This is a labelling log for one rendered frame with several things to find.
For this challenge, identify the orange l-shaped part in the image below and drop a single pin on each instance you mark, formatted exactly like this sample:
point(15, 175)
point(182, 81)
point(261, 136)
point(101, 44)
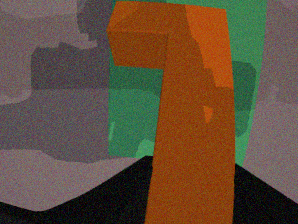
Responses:
point(193, 162)

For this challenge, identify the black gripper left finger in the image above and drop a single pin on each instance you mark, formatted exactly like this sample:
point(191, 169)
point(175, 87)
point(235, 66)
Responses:
point(120, 200)

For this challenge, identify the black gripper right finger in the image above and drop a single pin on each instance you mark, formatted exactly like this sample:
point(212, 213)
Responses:
point(256, 202)

